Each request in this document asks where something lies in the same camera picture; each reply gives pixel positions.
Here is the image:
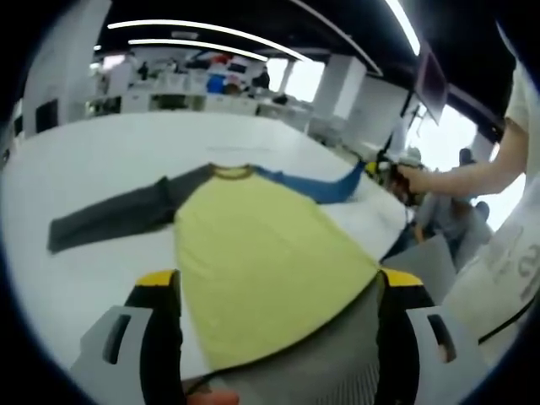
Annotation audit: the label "white square pillar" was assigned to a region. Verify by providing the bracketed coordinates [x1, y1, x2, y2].
[20, 0, 113, 136]

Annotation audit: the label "person's white shirt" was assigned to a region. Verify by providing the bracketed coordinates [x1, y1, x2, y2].
[446, 24, 540, 364]

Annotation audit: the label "long curved ceiling light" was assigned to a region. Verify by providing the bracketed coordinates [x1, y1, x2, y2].
[107, 19, 313, 62]

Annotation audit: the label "narrow white pillar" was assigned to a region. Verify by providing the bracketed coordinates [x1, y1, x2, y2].
[314, 54, 368, 123]

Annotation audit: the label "person's left hand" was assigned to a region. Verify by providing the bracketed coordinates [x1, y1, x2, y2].
[185, 379, 241, 405]

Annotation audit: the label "black cable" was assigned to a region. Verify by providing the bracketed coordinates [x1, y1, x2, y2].
[478, 294, 537, 345]

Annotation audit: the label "short curved ceiling light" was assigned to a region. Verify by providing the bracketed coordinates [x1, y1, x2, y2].
[128, 39, 269, 62]

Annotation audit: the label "yellow garment blue grey sleeves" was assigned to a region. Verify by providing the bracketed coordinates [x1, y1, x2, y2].
[46, 159, 381, 375]

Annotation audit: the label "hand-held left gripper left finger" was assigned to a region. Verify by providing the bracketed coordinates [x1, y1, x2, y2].
[69, 269, 186, 405]

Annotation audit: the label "row of white desks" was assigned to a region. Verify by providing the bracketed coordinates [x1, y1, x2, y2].
[86, 90, 313, 119]

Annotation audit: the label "grey mesh chair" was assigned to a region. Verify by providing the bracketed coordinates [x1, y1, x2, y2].
[181, 235, 456, 405]

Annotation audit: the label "straight ceiling light strip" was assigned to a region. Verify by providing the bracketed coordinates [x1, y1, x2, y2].
[386, 0, 422, 56]

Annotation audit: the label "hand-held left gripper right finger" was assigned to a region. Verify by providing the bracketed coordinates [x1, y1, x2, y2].
[376, 267, 482, 405]

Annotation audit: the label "hanging dark monitor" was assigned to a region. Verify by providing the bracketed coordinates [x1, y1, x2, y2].
[415, 50, 448, 123]

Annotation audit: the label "black cabinet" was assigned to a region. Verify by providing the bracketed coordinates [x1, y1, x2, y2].
[35, 100, 58, 134]

